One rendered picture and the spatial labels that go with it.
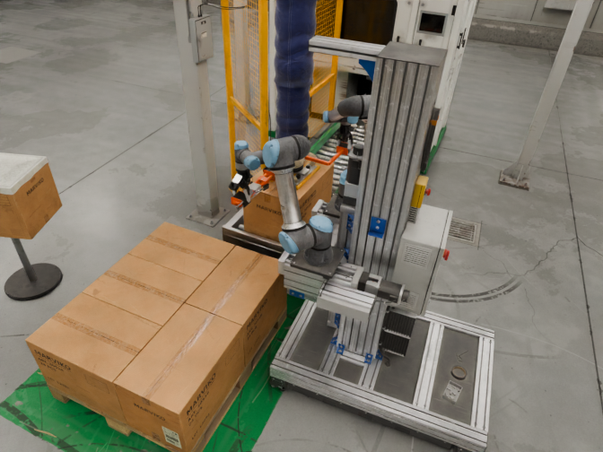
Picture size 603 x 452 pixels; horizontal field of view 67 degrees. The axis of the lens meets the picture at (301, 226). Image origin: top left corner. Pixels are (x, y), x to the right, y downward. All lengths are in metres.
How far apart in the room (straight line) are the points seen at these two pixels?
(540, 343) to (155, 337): 2.64
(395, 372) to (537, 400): 0.96
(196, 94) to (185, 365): 2.12
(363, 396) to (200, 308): 1.07
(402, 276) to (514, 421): 1.31
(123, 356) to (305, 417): 1.12
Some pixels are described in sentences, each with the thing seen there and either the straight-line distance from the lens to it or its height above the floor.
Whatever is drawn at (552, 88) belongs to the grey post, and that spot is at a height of 1.07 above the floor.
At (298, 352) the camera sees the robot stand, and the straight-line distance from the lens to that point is 2.96.
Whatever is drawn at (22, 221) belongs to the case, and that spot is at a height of 0.77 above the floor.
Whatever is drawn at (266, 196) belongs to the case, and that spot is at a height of 0.92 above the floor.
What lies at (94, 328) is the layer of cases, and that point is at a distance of 2.82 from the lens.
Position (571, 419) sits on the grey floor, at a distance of 3.46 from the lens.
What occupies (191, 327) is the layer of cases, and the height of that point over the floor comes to 0.54.
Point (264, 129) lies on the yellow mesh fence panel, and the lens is 3.61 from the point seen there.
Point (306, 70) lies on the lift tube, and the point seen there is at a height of 1.69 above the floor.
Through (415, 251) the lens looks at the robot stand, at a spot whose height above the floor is 1.17.
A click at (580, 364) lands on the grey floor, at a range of 3.78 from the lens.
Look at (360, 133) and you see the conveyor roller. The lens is 4.75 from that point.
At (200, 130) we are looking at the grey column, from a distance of 3.89.
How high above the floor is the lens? 2.57
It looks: 37 degrees down
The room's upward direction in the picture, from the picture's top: 3 degrees clockwise
